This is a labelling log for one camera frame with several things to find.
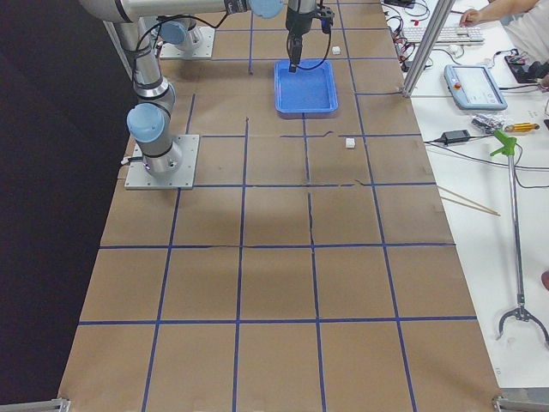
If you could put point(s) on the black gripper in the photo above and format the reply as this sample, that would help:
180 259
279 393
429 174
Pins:
297 22

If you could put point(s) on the person's forearm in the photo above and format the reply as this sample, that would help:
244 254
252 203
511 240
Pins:
501 8

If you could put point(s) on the blue plastic tray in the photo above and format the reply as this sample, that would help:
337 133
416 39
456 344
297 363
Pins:
305 91

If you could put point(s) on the person's hand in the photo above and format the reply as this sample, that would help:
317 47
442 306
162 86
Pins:
470 18

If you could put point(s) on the white keyboard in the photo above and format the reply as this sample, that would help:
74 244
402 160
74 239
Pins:
447 35

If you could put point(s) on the white computer mouse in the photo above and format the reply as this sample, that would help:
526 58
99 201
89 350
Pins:
455 49

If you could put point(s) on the teach pendant tablet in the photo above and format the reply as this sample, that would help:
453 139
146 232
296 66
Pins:
473 88

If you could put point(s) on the black power adapter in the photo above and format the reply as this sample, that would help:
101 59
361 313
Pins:
455 136

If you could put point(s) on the bag of screws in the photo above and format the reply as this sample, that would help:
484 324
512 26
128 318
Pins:
487 123

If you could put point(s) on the wooden chopstick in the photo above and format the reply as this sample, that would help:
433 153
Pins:
470 206
444 192

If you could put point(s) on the brown paper table cover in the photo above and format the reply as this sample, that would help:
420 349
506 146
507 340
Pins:
297 275

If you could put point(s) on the black circuit board device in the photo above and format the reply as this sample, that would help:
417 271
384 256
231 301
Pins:
525 72

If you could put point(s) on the aluminium frame post right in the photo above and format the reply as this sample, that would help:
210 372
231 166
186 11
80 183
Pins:
433 29

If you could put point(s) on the aluminium frame post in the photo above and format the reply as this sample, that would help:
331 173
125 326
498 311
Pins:
433 29
112 29

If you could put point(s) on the aluminium frame post left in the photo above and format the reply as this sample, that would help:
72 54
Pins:
112 29

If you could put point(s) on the green handled reach grabber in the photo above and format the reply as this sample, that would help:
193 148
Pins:
520 312

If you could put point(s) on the metal corner bracket right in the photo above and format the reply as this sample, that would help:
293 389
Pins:
522 399

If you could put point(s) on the metal corner bracket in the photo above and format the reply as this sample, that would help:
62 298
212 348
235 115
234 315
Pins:
54 405
522 399

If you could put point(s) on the metal corner bracket left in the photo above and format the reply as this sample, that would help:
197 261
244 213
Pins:
54 405

